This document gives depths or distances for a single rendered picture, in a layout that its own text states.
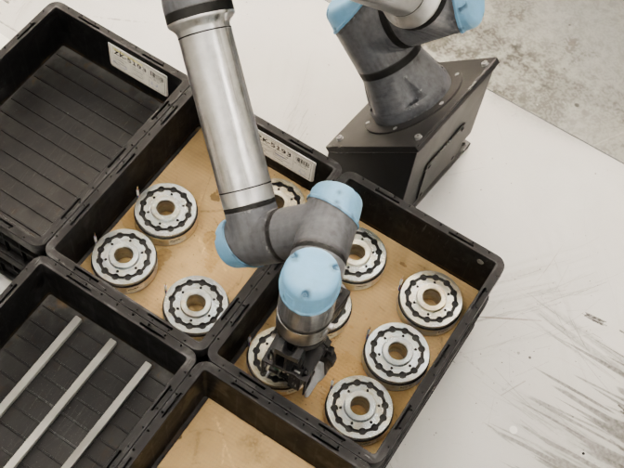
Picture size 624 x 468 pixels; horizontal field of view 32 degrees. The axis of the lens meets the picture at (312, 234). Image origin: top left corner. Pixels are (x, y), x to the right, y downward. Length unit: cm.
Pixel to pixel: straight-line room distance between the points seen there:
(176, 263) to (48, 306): 21
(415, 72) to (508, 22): 145
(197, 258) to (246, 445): 32
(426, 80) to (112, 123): 55
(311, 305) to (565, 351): 70
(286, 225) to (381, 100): 47
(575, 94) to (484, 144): 108
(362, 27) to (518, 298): 56
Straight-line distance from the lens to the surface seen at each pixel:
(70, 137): 190
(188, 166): 185
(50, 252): 167
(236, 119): 147
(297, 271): 133
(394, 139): 180
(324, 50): 217
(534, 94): 311
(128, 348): 169
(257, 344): 166
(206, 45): 147
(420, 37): 175
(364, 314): 173
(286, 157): 179
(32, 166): 187
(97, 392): 167
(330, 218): 139
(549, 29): 327
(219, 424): 164
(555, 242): 201
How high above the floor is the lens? 238
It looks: 60 degrees down
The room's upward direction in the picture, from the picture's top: 9 degrees clockwise
